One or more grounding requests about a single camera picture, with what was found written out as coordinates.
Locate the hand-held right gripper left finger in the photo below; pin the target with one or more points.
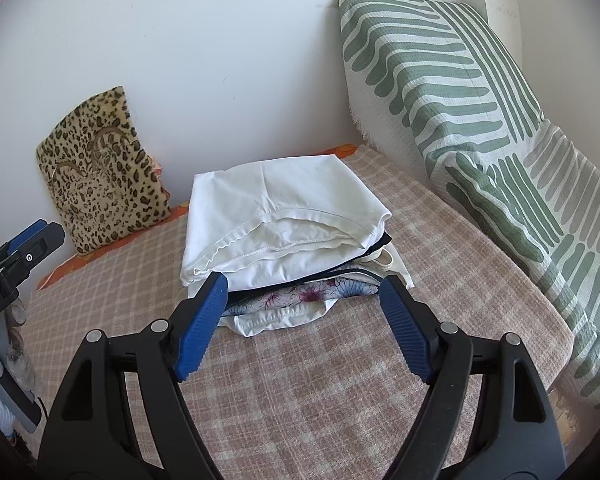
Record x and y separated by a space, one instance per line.
200 330

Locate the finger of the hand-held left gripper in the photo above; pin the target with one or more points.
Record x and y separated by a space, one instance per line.
35 247

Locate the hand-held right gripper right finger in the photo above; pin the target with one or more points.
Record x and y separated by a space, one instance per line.
405 330

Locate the white t-shirt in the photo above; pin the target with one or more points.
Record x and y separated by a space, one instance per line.
280 195

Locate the person's left hand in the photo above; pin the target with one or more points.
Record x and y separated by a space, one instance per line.
22 365

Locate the white folded garment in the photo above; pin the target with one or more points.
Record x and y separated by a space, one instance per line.
270 321

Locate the black folded garment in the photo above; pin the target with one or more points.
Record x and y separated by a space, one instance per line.
382 247

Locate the leopard print cushion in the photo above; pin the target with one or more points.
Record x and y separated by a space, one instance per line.
100 175

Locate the floral folded garment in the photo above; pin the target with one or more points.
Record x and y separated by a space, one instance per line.
300 296

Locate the pink plaid blanket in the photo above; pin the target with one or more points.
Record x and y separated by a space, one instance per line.
305 385

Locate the orange bed sheet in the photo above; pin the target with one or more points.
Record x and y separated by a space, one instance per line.
345 150

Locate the green striped white pillow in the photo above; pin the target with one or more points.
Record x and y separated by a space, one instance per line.
430 60

